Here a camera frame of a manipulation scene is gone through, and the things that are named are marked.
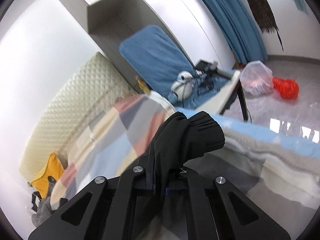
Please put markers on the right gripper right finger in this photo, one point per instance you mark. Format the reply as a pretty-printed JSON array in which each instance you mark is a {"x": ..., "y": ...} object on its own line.
[{"x": 216, "y": 209}]

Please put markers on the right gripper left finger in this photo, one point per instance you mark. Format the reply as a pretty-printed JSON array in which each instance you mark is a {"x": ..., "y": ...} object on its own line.
[{"x": 117, "y": 208}]

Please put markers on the black puffer jacket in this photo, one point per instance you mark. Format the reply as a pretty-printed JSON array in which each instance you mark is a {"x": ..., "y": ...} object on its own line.
[{"x": 178, "y": 140}]

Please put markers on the grey fleece garment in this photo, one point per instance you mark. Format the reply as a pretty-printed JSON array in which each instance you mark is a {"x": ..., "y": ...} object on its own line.
[{"x": 42, "y": 211}]

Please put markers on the yellow pillow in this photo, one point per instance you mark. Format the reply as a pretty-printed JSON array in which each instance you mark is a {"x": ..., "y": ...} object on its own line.
[{"x": 48, "y": 178}]

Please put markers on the patchwork checkered duvet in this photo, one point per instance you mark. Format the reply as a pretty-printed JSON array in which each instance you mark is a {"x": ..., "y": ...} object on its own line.
[{"x": 271, "y": 169}]

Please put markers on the white headphones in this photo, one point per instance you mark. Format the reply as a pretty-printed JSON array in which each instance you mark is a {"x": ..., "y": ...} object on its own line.
[{"x": 183, "y": 86}]

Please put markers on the cream quilted headboard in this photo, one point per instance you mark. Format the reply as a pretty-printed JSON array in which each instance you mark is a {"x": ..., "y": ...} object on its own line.
[{"x": 94, "y": 88}]

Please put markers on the clear plastic bag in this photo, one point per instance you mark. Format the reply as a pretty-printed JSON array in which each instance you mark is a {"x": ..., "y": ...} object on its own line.
[{"x": 256, "y": 79}]

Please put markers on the red plastic bag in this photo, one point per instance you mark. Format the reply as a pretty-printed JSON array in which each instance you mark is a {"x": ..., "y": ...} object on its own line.
[{"x": 287, "y": 88}]

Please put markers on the blue towel covered chair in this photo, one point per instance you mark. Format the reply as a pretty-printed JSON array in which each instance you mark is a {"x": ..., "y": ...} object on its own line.
[{"x": 157, "y": 59}]

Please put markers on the blue curtain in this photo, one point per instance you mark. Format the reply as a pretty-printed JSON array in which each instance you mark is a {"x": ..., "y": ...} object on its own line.
[{"x": 239, "y": 29}]

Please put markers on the grey white wardrobe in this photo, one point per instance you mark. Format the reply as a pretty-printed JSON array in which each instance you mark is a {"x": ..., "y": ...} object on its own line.
[{"x": 188, "y": 23}]

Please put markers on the hanging dark patterned garment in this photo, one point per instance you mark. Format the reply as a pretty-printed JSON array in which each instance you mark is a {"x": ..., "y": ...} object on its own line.
[{"x": 264, "y": 17}]

